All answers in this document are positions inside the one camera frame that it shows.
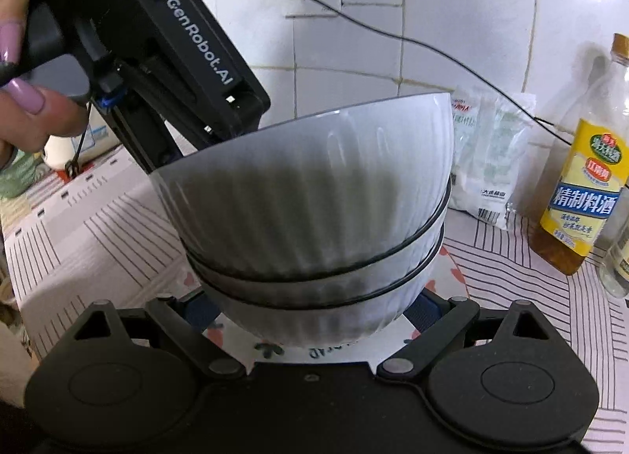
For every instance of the amber bottle yellow label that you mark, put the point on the amber bottle yellow label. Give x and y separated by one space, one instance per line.
585 179

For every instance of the white ribbed bowl black rim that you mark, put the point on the white ribbed bowl black rim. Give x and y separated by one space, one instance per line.
403 267
344 324
304 188

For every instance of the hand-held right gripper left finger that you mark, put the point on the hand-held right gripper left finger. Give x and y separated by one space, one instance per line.
199 311

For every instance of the clear glass bottle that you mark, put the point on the clear glass bottle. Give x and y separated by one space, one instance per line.
618 267

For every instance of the small white bottle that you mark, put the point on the small white bottle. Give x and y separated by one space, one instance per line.
61 152

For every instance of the pale blue box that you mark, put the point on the pale blue box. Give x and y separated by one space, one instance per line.
103 139

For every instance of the white plastic packet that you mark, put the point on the white plastic packet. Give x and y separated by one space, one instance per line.
486 159

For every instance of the person's left hand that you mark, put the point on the person's left hand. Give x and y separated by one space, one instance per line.
29 110

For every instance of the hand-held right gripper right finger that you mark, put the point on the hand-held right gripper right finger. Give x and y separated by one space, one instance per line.
422 311

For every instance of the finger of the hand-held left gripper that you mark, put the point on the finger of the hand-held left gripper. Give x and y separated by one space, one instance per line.
137 139

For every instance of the green container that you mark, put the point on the green container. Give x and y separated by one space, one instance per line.
17 176

